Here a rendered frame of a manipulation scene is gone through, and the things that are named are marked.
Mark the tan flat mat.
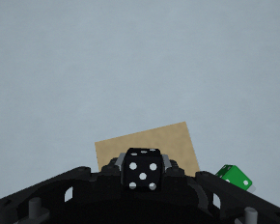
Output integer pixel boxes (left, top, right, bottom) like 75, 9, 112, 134
95, 122, 200, 177

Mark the green die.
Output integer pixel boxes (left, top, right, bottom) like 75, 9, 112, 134
216, 164, 252, 190

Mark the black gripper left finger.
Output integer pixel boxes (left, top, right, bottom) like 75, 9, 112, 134
0, 153, 126, 224

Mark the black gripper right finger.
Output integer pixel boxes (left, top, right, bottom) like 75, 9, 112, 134
159, 154, 280, 224

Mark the black die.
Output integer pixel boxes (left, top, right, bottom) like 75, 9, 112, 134
124, 148, 162, 193

